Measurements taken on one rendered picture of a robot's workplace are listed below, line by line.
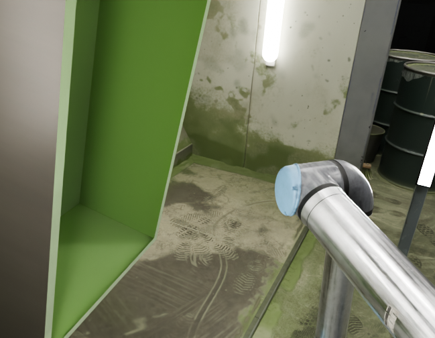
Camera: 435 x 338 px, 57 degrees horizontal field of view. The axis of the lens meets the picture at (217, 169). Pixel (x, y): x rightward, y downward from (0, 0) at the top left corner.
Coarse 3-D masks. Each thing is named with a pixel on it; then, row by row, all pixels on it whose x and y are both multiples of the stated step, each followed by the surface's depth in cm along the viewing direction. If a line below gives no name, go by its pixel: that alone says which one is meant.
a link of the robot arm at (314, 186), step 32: (288, 192) 90; (320, 192) 86; (320, 224) 83; (352, 224) 79; (352, 256) 75; (384, 256) 72; (384, 288) 69; (416, 288) 67; (384, 320) 69; (416, 320) 64
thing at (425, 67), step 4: (408, 64) 309; (412, 64) 311; (416, 64) 313; (420, 64) 315; (424, 64) 313; (428, 64) 316; (432, 64) 316; (416, 68) 299; (420, 68) 300; (424, 68) 301; (428, 68) 302; (432, 68) 303
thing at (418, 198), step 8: (416, 192) 180; (424, 192) 178; (416, 200) 181; (424, 200) 179; (416, 208) 182; (408, 216) 185; (416, 216) 183; (408, 224) 186; (416, 224) 185; (408, 232) 188; (400, 240) 191; (408, 240) 189; (400, 248) 192; (408, 248) 190
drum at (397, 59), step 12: (396, 60) 335; (408, 60) 330; (420, 60) 326; (432, 60) 326; (396, 72) 338; (384, 84) 349; (396, 84) 341; (384, 96) 351; (396, 96) 344; (384, 108) 353; (384, 120) 356; (384, 144) 362
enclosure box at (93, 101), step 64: (0, 0) 63; (64, 0) 59; (128, 0) 120; (192, 0) 113; (0, 64) 69; (64, 64) 65; (128, 64) 128; (192, 64) 118; (0, 128) 74; (64, 128) 71; (128, 128) 138; (0, 192) 82; (64, 192) 147; (128, 192) 149; (0, 256) 90; (64, 256) 135; (128, 256) 142; (0, 320) 100; (64, 320) 114
